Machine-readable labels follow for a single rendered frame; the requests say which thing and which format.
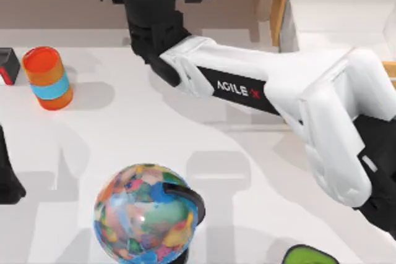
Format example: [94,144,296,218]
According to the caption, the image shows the black and red stapler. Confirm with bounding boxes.
[0,47,21,87]

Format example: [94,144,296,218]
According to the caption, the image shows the green and black object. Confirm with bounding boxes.
[283,244,338,264]

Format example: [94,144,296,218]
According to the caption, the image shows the orange cup with blue band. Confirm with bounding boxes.
[21,46,74,111]

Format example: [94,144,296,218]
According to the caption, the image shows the multicoloured globe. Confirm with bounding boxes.
[93,162,207,264]

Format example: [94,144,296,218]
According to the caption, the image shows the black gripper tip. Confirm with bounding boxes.
[0,124,27,206]

